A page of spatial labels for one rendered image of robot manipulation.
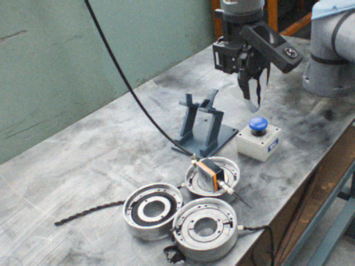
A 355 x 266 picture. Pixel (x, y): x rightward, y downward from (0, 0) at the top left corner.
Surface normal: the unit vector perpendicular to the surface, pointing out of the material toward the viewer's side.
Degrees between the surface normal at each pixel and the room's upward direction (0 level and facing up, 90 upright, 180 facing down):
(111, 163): 0
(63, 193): 0
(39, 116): 90
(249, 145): 90
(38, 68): 90
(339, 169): 0
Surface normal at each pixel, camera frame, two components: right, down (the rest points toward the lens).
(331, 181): -0.11, -0.83
